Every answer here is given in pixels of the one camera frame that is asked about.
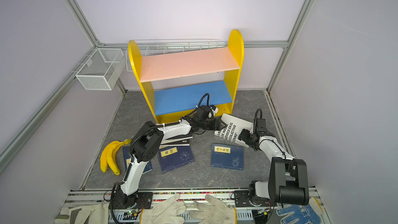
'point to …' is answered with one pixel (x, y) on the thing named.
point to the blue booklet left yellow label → (127, 160)
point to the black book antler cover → (178, 143)
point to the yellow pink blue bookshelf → (173, 104)
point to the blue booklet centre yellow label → (171, 157)
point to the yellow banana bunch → (108, 156)
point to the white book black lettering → (230, 127)
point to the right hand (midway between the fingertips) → (245, 139)
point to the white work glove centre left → (165, 212)
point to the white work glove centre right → (217, 213)
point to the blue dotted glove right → (302, 214)
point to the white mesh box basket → (100, 71)
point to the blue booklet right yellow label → (227, 156)
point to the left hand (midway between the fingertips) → (224, 127)
